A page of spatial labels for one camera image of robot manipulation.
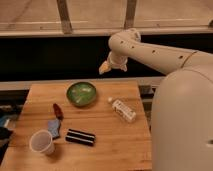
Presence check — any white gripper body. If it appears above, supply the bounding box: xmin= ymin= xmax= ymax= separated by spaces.
xmin=108 ymin=52 xmax=128 ymax=69

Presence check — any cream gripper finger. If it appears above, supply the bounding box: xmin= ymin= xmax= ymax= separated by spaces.
xmin=99 ymin=61 xmax=110 ymax=75
xmin=121 ymin=65 xmax=127 ymax=72

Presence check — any green ceramic bowl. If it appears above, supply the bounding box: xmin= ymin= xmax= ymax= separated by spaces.
xmin=66 ymin=82 xmax=97 ymax=107

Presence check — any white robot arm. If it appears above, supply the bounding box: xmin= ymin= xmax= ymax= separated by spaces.
xmin=99 ymin=28 xmax=213 ymax=171

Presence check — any wooden table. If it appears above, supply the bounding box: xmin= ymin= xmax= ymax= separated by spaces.
xmin=0 ymin=81 xmax=152 ymax=171

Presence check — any black white striped box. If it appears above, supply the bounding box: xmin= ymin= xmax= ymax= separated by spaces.
xmin=65 ymin=129 xmax=96 ymax=146

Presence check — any white plastic cup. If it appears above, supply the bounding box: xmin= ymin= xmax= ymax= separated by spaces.
xmin=29 ymin=130 xmax=55 ymax=155

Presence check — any dark clutter left of table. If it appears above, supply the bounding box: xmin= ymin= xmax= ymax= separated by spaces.
xmin=0 ymin=104 xmax=22 ymax=164

